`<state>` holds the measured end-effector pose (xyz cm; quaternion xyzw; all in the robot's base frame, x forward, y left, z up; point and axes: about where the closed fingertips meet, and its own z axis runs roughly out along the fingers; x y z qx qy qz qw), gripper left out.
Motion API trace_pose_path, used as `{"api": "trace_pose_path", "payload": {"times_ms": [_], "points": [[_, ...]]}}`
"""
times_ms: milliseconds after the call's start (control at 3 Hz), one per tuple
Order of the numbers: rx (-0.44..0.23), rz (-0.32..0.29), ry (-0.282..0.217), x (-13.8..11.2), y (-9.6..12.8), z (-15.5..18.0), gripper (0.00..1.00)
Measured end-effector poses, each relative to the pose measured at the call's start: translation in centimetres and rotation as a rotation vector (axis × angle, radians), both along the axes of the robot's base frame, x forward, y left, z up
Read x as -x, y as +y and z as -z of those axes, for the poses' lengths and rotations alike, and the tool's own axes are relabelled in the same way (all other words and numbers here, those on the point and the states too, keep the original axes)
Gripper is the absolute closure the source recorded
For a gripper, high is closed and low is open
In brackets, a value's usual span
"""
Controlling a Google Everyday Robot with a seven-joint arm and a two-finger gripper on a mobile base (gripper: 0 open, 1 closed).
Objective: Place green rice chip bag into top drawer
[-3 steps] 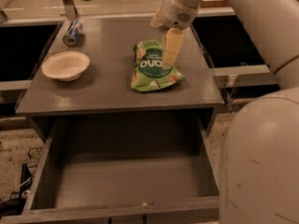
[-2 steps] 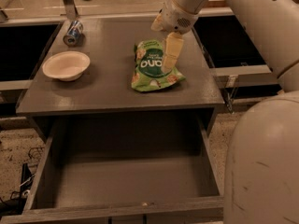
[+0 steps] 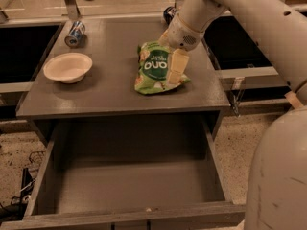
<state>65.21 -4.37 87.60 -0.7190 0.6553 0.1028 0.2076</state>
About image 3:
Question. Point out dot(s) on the metal post left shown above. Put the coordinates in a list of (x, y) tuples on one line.
[(72, 9)]

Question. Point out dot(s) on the grey cabinet with top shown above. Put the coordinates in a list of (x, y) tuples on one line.
[(108, 88)]

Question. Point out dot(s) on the blue soda can left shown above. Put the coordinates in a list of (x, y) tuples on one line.
[(75, 34)]

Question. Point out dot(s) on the blue soda can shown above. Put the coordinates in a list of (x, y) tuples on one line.
[(75, 34), (169, 14)]

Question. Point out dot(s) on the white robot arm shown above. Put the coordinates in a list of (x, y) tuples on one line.
[(277, 185)]

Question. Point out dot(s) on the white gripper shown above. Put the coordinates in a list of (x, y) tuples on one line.
[(181, 36)]

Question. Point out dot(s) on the green rice chip bag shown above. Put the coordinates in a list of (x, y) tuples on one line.
[(154, 63)]

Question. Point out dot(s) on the blue soda can right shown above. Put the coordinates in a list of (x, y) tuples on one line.
[(169, 14)]

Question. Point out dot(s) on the white paper bowl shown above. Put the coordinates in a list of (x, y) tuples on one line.
[(67, 68)]

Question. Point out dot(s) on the open grey top drawer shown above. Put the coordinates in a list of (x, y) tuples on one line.
[(130, 173)]

